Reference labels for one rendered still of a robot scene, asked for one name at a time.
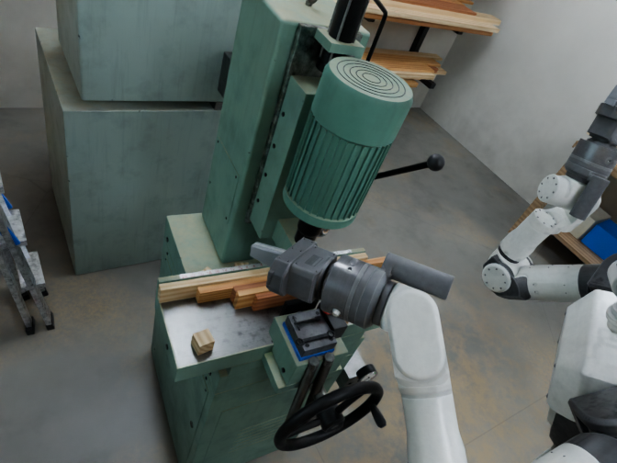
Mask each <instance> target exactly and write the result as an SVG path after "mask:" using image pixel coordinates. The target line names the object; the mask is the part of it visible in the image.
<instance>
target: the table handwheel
mask: <svg viewBox="0 0 617 463"><path fill-rule="evenodd" d="M370 393H371V395H370V396H369V397H368V399H367V400H366V401H365V402H364V403H362V404H361V405H360V406H359V407H358V408H356V409H355V410H354V411H352V412H350V413H349V414H347V415H346V416H343V414H342V412H343V411H344V410H346V409H347V408H348V407H349V406H350V405H351V404H352V403H354V402H355V401H357V400H358V399H359V398H360V397H362V396H363V395H364V394H370ZM383 394H384V391H383V388H382V386H381V385H380V384H379V383H377V382H375V381H361V382H356V383H354V384H350V385H347V386H344V387H341V388H339V389H336V390H334V391H331V392H329V393H327V391H326V390H325V388H324V386H323V387H322V390H321V392H320V393H318V395H316V394H315V396H314V395H313V399H314V401H312V402H311V403H309V404H308V405H306V406H304V407H303V408H301V409H300V410H299V411H297V412H295V413H294V414H293V415H292V416H290V417H289V418H288V419H287V420H286V421H285V422H284V423H283V424H282V425H281V426H280V427H279V428H278V430H277V431H276V433H275V438H274V443H275V447H276V448H277V449H279V450H281V451H295V450H299V449H302V448H306V447H309V446H313V445H316V444H317V443H320V442H322V441H324V440H326V439H328V438H330V437H332V436H334V435H337V434H338V433H340V432H342V431H343V430H345V429H347V428H348V427H350V426H352V425H353V424H355V423H357V422H358V421H360V420H361V419H362V418H364V417H365V416H366V415H367V414H369V413H370V412H371V411H370V408H369V405H371V404H373V403H374V404H375V405H377V404H378V403H379V402H380V401H381V399H382V397H383ZM340 402H342V403H341V404H339V405H338V403H340ZM315 415H316V417H317V418H316V419H314V420H312V421H309V422H307V423H306V421H308V420H309V419H311V418H312V417H314V416H315ZM303 423H304V424H303ZM317 426H320V427H321V429H320V430H319V431H317V432H314V433H312V434H309V435H304V436H301V437H297V438H291V439H288V438H290V437H292V436H294V435H298V434H300V433H302V432H305V431H307V430H309V429H312V428H314V427H317Z"/></svg>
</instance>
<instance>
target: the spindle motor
mask: <svg viewBox="0 0 617 463"><path fill-rule="evenodd" d="M412 103H413V93H412V90H411V88H410V87H409V85H408V84H407V83H406V82H405V81H404V80H403V79H402V78H400V77H399V76H398V75H396V74H395V73H392V72H391V71H389V70H388V69H386V68H384V67H382V66H380V65H378V64H375V63H373V62H369V61H366V60H362V59H358V58H354V57H336V58H334V59H332V60H331V61H329V62H328V63H327V64H326V65H325V67H324V70H323V73H322V76H321V78H320V83H319V86H318V89H317V92H316V95H315V97H314V100H313V103H312V106H311V109H310V112H309V114H308V119H307V122H306V125H305V128H304V130H303V133H302V136H301V139H300V142H299V145H298V147H297V152H296V155H295V158H294V160H293V163H292V165H291V168H290V171H289V174H288V177H287V180H286V184H285V187H284V190H283V199H284V201H285V203H286V206H287V207H288V208H289V210H290V211H291V212H292V213H293V214H294V215H295V216H297V217H298V218H299V219H301V220H303V221H305V222H306V223H308V224H310V225H313V226H316V227H319V228H322V229H329V230H336V229H341V228H345V227H347V226H349V225H350V224H351V223H352V222H353V221H354V219H355V217H356V215H357V213H358V211H359V209H360V208H361V206H362V204H363V202H364V200H365V197H366V195H367V193H368V191H369V189H370V187H371V185H372V184H373V182H374V180H375V178H376V175H377V173H378V171H379V169H380V167H381V165H382V163H383V162H384V160H385V158H386V156H387V153H388V151H389V149H390V147H391V145H392V143H393V141H394V140H395V139H396V137H397V135H398V132H399V130H400V128H401V126H402V124H403V122H404V120H405V118H406V116H407V115H408V113H409V110H410V108H411V106H412Z"/></svg>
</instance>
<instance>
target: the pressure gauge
mask: <svg viewBox="0 0 617 463"><path fill-rule="evenodd" d="M376 375H377V371H376V369H375V367H374V365H373V364H369V365H366V366H364V367H361V368H360V369H359V370H358V371H357V372H356V376H357V378H358V379H359V380H360V382H361V381H369V380H371V379H372V378H374V377H375V376H376ZM368 377H370V378H368Z"/></svg>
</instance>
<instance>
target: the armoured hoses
mask: <svg viewBox="0 0 617 463"><path fill-rule="evenodd" d="M334 359H335V356H334V354H333V353H331V352H327V353H325V355H324V357H323V362H322V364H321V366H320V369H319V372H318V375H317V376H316V378H315V381H314V383H313V385H312V388H311V391H310V393H309V395H308V399H307V401H306V404H305V406H306V405H308V404H309V403H311V402H312V401H314V399H313V395H314V396H315V394H316V395H318V393H320V392H321V390H322V387H323V385H324V383H325V380H326V378H327V376H328V374H329V372H330V370H331V366H332V364H333V362H334ZM319 365H320V360H319V359H318V358H317V357H316V356H312V357H311V358H310V359H309V360H308V367H307V368H306V370H305V373H304V375H303V377H302V379H301V381H300V383H299V386H298V388H297V393H296V395H295V397H294V399H293V402H292V404H291V407H290V409H289V412H288V414H287V417H286V420H287V419H288V418H289V417H290V416H292V415H293V414H294V413H295V412H297V411H299V410H300V408H301V406H302V403H303V401H304V399H305V397H306V395H307V392H308V390H309V387H310V384H311V382H312V380H313V378H314V375H315V373H316V371H317V369H318V367H319Z"/></svg>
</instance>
